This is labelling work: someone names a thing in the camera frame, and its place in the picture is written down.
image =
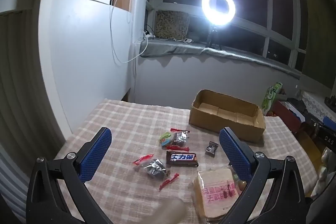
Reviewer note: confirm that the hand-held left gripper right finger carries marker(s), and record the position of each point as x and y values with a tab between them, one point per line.
235	153

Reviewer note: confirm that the white wardrobe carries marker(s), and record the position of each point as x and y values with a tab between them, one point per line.
78	56

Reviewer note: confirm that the pink checked tablecloth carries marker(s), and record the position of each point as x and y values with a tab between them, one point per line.
126	121

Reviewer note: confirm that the grey windowsill cloth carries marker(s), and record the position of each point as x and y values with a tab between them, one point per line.
170	48

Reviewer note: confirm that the beige cloth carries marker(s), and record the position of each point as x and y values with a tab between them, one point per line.
168	212

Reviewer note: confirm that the white window frame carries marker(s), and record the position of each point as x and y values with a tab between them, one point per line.
268	16

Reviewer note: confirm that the red box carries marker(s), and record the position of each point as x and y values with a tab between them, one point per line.
283	116

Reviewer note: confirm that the white power strip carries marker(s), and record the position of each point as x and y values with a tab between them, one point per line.
148	35

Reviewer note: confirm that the clear red-ended snack packet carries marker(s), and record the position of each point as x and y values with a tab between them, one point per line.
155	168
181	138

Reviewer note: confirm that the green candy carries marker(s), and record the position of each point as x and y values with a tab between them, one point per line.
233	174

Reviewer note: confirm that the white adapter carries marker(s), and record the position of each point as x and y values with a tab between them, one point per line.
187	40

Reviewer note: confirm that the olive curtain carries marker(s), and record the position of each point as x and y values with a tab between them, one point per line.
320	29

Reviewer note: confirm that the speckled cushion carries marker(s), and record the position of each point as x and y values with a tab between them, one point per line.
170	24

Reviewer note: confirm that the black light tripod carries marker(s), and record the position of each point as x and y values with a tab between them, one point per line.
213	35

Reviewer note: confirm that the sliced bread packet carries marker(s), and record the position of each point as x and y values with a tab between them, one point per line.
215	190

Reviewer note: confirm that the cardboard box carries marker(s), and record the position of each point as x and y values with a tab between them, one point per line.
204	121

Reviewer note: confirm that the grey pleated curtain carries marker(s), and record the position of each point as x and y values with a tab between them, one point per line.
15	82

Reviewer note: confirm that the black case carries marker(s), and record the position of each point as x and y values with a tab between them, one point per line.
320	132

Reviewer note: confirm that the brown chocolate bar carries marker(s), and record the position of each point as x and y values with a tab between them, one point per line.
182	158

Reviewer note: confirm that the green printed bag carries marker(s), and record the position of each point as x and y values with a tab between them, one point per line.
270	98

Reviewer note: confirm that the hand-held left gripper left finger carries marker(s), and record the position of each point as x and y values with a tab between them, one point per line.
97	153

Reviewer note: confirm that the packed brown egg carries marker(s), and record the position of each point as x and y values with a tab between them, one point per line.
242	185

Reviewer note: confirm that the small dark candy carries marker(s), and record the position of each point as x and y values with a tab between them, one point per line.
211	148

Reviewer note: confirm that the green snack packet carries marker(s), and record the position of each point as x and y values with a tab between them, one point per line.
165	138

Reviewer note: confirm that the white lace cloth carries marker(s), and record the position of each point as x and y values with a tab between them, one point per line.
315	103

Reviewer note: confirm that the white bag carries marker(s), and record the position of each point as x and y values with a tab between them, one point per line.
326	174

